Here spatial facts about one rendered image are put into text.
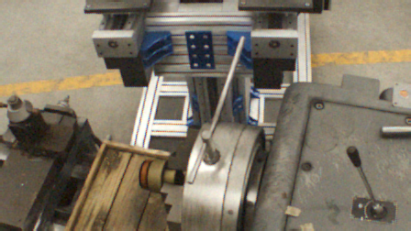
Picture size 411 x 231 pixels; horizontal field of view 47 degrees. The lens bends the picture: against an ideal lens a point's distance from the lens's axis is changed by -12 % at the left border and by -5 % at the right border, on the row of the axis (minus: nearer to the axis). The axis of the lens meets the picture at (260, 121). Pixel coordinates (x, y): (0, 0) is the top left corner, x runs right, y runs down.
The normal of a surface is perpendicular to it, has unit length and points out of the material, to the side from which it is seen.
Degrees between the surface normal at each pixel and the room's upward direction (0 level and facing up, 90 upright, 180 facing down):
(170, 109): 0
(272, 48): 90
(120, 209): 0
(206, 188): 31
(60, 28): 0
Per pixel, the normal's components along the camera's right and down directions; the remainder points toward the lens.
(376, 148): -0.01, -0.62
